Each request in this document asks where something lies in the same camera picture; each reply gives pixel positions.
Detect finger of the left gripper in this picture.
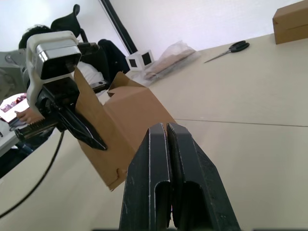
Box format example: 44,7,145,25
57,105,108,152

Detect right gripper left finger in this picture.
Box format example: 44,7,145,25
118,122,173,230

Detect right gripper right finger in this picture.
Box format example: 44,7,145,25
167,122,242,230

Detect brown cardboard box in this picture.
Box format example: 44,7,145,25
73,69,179,193

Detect clear plastic bag of cardboard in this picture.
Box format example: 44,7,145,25
141,40,202,85

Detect small closed cardboard box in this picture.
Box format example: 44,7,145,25
272,0,308,45

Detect open laptop screen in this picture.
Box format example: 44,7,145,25
0,92,28,125

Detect dark jacket on chair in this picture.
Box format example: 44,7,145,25
97,38,131,85

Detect black office chair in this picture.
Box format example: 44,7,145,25
50,3,88,44

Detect white cube with black squares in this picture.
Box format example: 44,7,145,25
126,49,155,72

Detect black slanted pole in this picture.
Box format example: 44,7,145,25
99,0,140,55

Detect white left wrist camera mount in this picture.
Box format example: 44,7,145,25
26,30,81,119

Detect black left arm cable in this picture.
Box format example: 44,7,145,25
0,130,65,218

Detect black handled scissors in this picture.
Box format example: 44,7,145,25
204,40,251,64

